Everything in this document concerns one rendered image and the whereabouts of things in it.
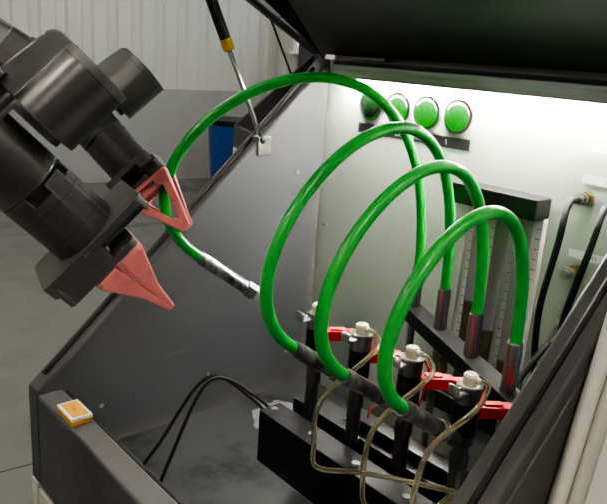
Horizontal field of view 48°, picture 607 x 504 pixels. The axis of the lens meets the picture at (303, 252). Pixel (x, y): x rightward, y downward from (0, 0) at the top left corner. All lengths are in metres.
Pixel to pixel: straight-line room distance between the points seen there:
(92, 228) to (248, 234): 0.67
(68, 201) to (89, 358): 0.59
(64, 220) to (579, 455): 0.50
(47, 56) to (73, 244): 0.14
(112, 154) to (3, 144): 0.36
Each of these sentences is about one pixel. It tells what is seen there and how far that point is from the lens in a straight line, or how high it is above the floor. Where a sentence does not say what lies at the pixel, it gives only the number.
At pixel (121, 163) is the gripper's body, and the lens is 0.87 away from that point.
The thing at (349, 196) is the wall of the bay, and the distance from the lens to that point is 1.22.
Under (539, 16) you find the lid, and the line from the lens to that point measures 0.91.
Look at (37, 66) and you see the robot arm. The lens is 0.53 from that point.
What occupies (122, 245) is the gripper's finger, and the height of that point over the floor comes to 1.30.
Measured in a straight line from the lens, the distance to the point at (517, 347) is 0.80.
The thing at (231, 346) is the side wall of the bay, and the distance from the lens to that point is 1.24.
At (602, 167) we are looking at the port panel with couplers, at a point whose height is 1.34.
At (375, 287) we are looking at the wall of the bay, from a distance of 1.20.
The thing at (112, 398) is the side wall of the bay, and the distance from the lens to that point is 1.15.
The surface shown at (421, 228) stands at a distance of 1.00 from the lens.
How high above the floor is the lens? 1.45
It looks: 16 degrees down
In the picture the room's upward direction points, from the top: 4 degrees clockwise
